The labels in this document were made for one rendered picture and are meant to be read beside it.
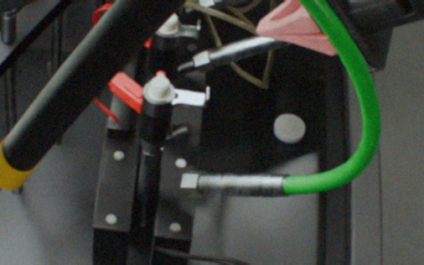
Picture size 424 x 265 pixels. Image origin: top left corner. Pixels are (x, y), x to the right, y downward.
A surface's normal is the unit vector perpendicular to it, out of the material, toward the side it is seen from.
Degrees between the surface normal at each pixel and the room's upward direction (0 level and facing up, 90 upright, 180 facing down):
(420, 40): 0
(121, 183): 0
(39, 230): 0
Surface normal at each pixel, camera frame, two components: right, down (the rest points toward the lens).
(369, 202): 0.12, -0.60
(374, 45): 0.76, -0.20
